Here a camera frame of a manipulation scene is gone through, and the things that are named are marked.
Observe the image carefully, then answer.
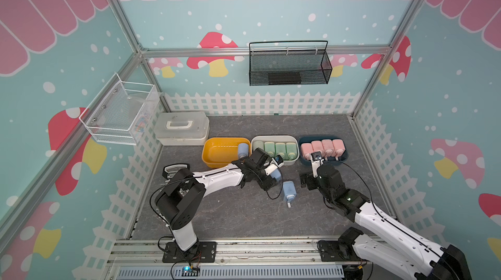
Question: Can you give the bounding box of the black wire mesh basket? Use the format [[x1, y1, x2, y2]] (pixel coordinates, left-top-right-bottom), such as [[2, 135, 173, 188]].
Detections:
[[249, 40, 333, 87]]

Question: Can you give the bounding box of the blue sharpener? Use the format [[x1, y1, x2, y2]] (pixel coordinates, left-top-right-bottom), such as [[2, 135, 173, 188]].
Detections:
[[283, 181, 297, 208], [270, 169, 282, 182], [237, 143, 249, 159]]

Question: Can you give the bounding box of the white wire mesh basket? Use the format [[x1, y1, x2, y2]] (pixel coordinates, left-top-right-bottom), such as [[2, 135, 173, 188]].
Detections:
[[79, 74, 160, 146]]

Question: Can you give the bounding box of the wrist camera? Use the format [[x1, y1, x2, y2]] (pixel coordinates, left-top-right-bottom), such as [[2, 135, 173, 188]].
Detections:
[[265, 156, 284, 176], [311, 152, 324, 178]]

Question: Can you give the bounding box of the pale green sharpener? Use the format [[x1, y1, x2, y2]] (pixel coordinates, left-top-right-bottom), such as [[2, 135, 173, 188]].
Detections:
[[253, 140, 264, 152]]

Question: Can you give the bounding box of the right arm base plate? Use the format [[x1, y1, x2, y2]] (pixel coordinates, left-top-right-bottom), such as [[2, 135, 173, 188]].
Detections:
[[317, 240, 350, 262]]

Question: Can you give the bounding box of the green circuit board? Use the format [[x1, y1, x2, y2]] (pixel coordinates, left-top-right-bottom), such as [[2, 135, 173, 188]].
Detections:
[[181, 266, 200, 277]]

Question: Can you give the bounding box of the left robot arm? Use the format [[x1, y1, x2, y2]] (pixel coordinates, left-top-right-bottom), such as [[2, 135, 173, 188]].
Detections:
[[153, 148, 284, 255]]

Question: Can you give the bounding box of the translucent lidded case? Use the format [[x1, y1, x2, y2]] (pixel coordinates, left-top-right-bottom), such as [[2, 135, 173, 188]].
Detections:
[[153, 112, 210, 147]]

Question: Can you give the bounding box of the aluminium rail frame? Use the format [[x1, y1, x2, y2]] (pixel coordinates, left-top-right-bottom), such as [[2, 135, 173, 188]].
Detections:
[[99, 235, 439, 280]]

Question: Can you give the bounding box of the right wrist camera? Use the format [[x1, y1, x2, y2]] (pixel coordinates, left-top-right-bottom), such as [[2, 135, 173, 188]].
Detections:
[[311, 152, 324, 178]]

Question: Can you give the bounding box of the white storage box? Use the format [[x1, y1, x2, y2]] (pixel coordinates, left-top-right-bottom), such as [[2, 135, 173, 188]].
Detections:
[[250, 135, 300, 167]]

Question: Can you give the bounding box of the black tool rack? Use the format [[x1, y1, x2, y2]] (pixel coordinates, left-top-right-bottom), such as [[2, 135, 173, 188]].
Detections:
[[162, 163, 190, 181]]

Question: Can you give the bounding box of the teal storage box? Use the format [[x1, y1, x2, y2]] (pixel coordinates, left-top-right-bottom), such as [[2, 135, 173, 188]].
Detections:
[[298, 135, 349, 166]]

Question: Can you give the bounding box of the pink sharpener bottom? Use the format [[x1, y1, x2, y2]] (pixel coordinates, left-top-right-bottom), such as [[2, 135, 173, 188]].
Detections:
[[311, 141, 325, 155]]

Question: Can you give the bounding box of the yellow storage box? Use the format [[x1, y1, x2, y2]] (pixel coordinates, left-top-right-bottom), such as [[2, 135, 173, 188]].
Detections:
[[202, 137, 251, 169]]

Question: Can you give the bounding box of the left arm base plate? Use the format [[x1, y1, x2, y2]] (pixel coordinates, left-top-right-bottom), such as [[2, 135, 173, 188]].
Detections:
[[159, 242, 217, 264]]

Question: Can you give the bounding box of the pink sharpener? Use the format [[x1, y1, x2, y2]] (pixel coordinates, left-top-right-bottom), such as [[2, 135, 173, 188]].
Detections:
[[300, 143, 314, 161], [332, 139, 346, 161], [311, 141, 325, 155], [322, 139, 335, 159]]

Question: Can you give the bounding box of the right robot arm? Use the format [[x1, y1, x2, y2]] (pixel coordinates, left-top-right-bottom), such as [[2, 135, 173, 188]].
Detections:
[[300, 161, 472, 279]]

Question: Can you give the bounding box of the green sharpener bottom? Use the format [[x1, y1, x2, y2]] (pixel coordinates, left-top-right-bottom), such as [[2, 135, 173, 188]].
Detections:
[[275, 142, 288, 160]]

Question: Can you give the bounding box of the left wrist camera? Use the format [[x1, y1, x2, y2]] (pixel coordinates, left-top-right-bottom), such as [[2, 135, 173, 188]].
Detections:
[[265, 156, 284, 176]]

